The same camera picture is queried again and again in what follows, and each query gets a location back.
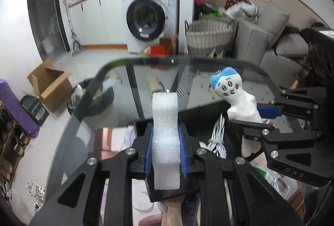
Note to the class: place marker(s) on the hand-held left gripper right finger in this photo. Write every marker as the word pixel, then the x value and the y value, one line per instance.
pixel 184 158

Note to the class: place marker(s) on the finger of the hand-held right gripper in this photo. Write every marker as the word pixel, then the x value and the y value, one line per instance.
pixel 287 141
pixel 268 111

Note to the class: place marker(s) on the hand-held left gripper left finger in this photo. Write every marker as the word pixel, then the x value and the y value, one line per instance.
pixel 148 155

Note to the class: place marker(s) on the white foam block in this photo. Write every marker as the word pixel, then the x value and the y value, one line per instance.
pixel 165 134

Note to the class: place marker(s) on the white plush toy blue cap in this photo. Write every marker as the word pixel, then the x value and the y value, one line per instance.
pixel 241 108

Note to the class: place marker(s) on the person's right forearm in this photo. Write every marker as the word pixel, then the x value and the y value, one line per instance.
pixel 313 67

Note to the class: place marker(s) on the person's right hand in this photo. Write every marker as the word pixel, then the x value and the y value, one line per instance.
pixel 294 84

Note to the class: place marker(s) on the green and white packet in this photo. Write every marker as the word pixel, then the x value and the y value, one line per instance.
pixel 276 184

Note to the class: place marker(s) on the small grey cushion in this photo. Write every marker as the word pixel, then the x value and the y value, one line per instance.
pixel 292 46

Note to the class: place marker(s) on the grey sofa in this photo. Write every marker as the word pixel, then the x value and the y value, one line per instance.
pixel 253 43

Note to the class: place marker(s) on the striped cloth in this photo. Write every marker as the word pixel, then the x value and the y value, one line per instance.
pixel 186 85

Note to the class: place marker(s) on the large grey cushion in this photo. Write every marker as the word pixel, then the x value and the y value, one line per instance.
pixel 272 22

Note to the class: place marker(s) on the black trash bin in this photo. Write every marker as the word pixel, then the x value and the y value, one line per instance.
pixel 88 101

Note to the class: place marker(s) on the wicker laundry basket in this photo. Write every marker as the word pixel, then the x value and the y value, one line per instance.
pixel 208 38

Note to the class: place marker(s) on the red box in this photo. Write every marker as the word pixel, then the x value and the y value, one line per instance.
pixel 158 50

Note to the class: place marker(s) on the pile of clothes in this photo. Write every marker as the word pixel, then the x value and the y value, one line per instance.
pixel 241 8

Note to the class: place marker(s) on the small brown cardboard box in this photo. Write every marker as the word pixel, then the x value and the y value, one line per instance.
pixel 168 45

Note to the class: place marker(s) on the white slippers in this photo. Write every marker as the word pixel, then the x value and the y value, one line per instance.
pixel 35 190

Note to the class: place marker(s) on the open cardboard box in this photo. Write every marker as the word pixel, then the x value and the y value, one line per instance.
pixel 49 85

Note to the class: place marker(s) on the dark green box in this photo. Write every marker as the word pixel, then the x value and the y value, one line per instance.
pixel 35 110

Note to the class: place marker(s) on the pink and green bags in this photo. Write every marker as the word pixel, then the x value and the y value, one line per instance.
pixel 206 7

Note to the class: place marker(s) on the shoe rack with shoes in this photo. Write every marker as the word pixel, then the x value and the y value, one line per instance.
pixel 11 142

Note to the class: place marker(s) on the purple cloth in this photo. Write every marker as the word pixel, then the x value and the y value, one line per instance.
pixel 18 108

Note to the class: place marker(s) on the white washing machine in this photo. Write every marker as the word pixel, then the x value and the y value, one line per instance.
pixel 148 15

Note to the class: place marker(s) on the white cabinet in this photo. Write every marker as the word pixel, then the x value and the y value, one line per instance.
pixel 99 20

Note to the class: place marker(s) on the metal mop stand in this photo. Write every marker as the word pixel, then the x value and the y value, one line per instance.
pixel 71 22

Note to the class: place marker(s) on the dark glass door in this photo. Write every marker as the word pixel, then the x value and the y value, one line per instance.
pixel 44 7

